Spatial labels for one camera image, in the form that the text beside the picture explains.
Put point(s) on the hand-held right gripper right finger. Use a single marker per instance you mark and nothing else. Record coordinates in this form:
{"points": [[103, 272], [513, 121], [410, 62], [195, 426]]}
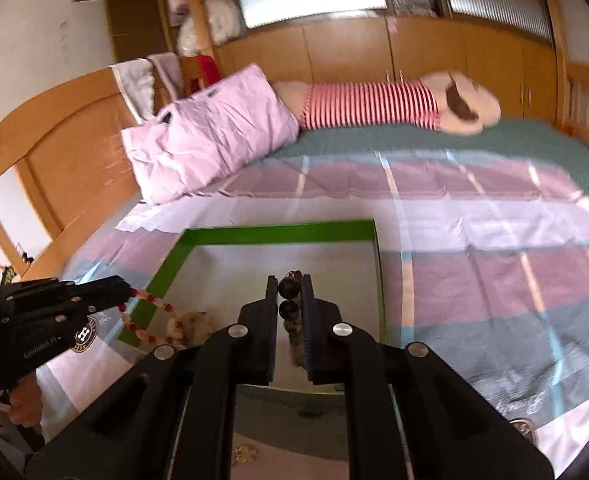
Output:
{"points": [[319, 345]]}

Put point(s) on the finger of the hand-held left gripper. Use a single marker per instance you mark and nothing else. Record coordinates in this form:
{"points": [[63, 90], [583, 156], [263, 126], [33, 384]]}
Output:
{"points": [[104, 285], [109, 302]]}

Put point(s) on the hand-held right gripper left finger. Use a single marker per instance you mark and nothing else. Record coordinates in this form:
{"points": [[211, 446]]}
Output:
{"points": [[259, 340]]}

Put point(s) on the green cardboard box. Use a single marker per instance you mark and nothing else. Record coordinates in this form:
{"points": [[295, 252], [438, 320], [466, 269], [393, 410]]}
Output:
{"points": [[274, 232]]}

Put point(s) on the person's left hand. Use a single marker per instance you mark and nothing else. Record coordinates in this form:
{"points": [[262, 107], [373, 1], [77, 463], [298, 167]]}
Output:
{"points": [[24, 405]]}

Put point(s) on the gold brooch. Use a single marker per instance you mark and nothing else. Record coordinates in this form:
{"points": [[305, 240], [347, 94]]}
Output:
{"points": [[245, 452]]}

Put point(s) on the wooden headboard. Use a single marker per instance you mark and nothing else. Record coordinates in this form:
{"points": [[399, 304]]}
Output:
{"points": [[74, 160]]}

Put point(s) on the plaid bed sheet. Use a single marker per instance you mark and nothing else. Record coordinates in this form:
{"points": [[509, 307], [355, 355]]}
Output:
{"points": [[474, 260]]}

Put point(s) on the pink pillow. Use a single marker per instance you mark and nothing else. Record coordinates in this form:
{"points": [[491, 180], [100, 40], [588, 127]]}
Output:
{"points": [[209, 135]]}

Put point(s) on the white cloth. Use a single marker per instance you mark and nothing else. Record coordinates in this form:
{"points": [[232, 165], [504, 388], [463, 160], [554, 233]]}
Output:
{"points": [[134, 85]]}

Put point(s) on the pink cloth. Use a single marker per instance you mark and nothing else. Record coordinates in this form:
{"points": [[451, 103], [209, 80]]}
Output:
{"points": [[167, 72]]}

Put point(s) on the red cloth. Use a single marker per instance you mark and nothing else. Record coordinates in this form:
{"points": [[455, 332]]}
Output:
{"points": [[207, 67]]}

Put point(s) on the plush toy in striped shirt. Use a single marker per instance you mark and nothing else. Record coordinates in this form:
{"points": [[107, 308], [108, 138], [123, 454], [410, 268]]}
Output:
{"points": [[374, 105]]}

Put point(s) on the white bedding bundle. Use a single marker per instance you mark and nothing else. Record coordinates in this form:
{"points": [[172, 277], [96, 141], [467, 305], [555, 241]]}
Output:
{"points": [[209, 20]]}

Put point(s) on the green bedspread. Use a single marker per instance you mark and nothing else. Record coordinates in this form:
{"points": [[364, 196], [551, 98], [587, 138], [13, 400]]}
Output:
{"points": [[524, 145]]}

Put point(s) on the wooden wall cabinets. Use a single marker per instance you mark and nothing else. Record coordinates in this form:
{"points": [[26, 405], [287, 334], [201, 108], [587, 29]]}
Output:
{"points": [[349, 45]]}

